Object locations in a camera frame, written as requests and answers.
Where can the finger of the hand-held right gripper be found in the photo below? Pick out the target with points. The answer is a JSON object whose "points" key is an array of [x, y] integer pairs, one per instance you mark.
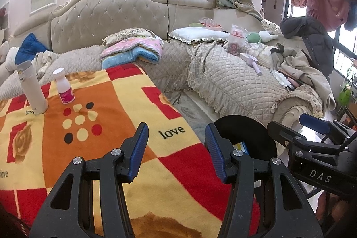
{"points": [[287, 137], [316, 123]]}

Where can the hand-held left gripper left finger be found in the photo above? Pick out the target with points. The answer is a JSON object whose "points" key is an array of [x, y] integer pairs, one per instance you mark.
{"points": [[139, 153]]}

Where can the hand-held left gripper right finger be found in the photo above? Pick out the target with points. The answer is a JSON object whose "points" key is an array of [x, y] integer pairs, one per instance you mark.
{"points": [[215, 154]]}

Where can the black trash bin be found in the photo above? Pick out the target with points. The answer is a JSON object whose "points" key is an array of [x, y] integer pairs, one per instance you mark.
{"points": [[245, 129]]}

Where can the person's right hand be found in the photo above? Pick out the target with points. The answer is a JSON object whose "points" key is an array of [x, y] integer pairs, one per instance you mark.
{"points": [[339, 207]]}

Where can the beige coat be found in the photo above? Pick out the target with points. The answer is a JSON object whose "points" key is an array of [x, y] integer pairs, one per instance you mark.
{"points": [[304, 68]]}

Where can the orange red yellow printed blanket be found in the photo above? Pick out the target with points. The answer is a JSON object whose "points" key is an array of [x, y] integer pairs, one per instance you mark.
{"points": [[92, 121]]}

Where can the lilac lint brush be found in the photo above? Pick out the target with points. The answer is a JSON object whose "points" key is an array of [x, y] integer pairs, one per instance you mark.
{"points": [[251, 62]]}

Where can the dark grey jacket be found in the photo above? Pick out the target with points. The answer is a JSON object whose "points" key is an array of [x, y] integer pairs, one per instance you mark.
{"points": [[309, 37]]}

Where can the white pill bottle pink label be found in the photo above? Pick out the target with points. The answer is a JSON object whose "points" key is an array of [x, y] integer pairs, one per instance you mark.
{"points": [[65, 90]]}

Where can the white bunny plush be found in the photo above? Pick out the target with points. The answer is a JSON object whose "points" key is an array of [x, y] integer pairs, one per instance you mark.
{"points": [[267, 36]]}

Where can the folded pink blue quilt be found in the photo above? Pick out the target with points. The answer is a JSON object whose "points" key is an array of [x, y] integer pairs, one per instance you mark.
{"points": [[134, 52]]}

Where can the green plush toy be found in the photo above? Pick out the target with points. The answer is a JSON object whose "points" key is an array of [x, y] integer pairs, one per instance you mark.
{"points": [[253, 37]]}

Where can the clear bag of red items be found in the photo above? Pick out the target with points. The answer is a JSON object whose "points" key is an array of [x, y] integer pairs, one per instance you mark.
{"points": [[237, 41]]}

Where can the white ruffled pillow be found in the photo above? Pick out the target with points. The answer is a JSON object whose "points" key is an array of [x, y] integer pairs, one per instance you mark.
{"points": [[198, 34]]}

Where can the white thermos bottle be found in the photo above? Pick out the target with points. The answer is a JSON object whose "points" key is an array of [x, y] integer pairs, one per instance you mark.
{"points": [[33, 87]]}

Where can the beige garment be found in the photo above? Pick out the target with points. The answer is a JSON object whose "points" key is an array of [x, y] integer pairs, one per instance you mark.
{"points": [[46, 62]]}

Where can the beige tufted headboard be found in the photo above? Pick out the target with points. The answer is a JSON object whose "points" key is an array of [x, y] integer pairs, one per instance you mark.
{"points": [[111, 17]]}

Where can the blue garment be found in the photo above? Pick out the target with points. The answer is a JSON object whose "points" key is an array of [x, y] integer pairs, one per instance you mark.
{"points": [[30, 48]]}

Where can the white cloth bundle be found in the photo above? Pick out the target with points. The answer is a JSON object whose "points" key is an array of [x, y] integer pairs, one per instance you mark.
{"points": [[7, 59]]}

